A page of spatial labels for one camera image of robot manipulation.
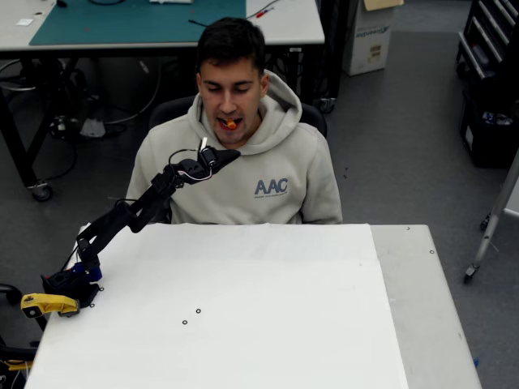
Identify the black chair armrest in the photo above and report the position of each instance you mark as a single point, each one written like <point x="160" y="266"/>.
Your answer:
<point x="10" y="292"/>

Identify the small white paper label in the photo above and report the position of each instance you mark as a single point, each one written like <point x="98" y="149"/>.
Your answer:
<point x="24" y="22"/>

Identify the green cutting mat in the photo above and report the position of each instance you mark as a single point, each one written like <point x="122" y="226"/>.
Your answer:
<point x="121" y="24"/>

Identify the grey caster wheel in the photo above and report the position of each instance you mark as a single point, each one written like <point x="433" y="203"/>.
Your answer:
<point x="327" y="105"/>
<point x="41" y="191"/>

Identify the man in beige hoodie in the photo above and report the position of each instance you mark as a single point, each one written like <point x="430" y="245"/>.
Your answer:
<point x="259" y="162"/>

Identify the small wrist camera board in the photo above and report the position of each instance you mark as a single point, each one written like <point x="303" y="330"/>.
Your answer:
<point x="207" y="154"/>

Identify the grey workbench with black frame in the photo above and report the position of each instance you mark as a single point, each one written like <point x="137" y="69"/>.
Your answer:
<point x="292" y="24"/>

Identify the orange carrot piece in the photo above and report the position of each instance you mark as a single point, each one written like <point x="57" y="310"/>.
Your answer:
<point x="231" y="124"/>

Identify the brown cardboard flap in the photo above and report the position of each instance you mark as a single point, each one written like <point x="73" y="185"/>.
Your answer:
<point x="381" y="3"/>

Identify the large white paper sheet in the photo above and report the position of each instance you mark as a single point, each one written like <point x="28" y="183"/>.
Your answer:
<point x="263" y="304"/>

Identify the red pen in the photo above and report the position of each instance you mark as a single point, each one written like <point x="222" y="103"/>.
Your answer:
<point x="261" y="12"/>

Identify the yellow spring clamp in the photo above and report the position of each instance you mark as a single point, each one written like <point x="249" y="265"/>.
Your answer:
<point x="46" y="302"/>

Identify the white cloth on floor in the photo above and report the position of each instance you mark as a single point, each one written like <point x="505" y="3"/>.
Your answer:
<point x="92" y="127"/>

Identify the grey metal stand leg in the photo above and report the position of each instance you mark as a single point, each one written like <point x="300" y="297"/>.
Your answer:
<point x="492" y="227"/>

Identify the black drawer cabinet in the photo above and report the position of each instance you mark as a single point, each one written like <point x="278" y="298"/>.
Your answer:
<point x="490" y="28"/>

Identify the white carton box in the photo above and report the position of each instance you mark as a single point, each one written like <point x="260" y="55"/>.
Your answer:
<point x="367" y="44"/>

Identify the black storage crate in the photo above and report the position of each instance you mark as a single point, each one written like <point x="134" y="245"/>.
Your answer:
<point x="488" y="142"/>

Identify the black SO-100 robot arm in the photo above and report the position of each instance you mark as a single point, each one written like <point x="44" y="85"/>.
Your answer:
<point x="117" y="219"/>

